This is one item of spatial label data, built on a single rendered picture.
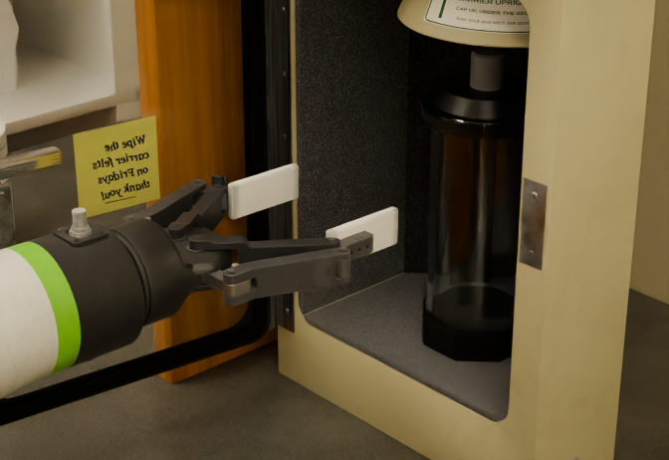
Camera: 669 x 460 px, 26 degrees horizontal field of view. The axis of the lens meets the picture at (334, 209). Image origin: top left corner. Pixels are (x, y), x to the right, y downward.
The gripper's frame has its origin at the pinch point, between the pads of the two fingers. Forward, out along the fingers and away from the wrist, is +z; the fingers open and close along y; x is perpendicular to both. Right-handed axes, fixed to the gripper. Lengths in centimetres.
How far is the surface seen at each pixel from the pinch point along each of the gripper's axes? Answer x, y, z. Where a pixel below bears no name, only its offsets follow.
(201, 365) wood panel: 24.0, 20.3, 1.9
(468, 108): -6.4, -3.1, 12.6
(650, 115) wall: 5, 6, 50
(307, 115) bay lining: -2.6, 11.9, 8.1
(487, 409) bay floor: 17.0, -11.0, 8.1
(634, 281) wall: 25, 6, 50
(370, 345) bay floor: 17.0, 3.3, 8.3
